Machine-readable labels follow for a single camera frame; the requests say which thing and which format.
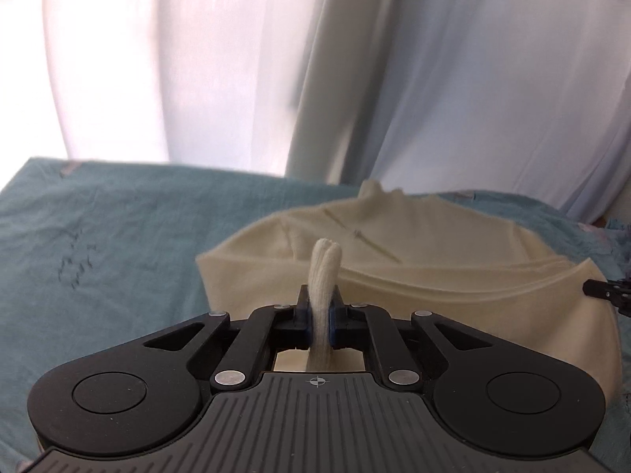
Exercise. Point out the teal mushroom print bed sheet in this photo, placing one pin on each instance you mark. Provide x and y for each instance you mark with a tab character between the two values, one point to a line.
123	256

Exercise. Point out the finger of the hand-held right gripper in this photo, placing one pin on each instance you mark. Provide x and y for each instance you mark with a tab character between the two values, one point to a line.
609	291

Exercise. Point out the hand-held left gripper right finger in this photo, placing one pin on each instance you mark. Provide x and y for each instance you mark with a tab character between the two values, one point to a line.
332	327

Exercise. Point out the pale blue curtain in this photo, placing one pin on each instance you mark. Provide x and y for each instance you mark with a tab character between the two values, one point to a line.
468	74

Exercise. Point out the cream knit sweater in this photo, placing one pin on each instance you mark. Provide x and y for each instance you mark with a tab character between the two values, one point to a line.
443	295

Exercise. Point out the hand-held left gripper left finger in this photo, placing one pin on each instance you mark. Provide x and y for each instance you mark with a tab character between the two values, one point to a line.
307	325

